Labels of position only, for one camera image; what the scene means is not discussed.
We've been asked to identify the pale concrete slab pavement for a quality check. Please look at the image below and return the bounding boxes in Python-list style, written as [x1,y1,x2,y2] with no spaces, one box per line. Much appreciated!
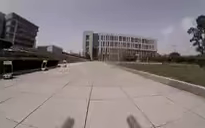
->
[0,60,205,128]

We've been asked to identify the white building with window rows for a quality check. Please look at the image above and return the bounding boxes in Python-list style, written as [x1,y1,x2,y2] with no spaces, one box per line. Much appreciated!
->
[82,30,158,62]

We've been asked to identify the white vehicle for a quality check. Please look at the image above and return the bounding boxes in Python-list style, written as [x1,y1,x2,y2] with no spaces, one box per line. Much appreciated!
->
[57,59,69,69]

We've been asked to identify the low grey building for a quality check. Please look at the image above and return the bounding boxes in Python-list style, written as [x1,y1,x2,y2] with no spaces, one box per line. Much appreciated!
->
[36,44,64,55]

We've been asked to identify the white sign board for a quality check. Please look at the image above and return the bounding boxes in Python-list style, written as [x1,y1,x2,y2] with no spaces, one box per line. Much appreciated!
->
[40,59,49,72]
[2,60,14,80]

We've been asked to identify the robot's own part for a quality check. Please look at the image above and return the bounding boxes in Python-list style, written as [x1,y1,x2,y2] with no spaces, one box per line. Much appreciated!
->
[61,116,76,128]
[126,114,142,128]

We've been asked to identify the grey stone kerb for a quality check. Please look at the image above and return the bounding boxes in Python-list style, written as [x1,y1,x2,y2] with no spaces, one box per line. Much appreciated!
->
[114,63,205,102]

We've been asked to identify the grass strip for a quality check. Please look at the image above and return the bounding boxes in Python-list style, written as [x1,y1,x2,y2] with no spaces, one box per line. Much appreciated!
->
[118,62,205,90]

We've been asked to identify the dark hedge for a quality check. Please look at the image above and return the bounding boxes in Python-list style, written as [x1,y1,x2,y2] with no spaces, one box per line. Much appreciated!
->
[0,49,89,76]

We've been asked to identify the row of bushes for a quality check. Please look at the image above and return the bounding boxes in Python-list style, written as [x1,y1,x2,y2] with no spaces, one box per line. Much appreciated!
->
[123,51,205,66]

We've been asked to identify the dark grey building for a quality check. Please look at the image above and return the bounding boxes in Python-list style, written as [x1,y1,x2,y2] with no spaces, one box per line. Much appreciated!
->
[0,7,40,52]

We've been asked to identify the tall tree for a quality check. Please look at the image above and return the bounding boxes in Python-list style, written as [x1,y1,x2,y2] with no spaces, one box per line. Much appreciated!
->
[186,14,205,56]

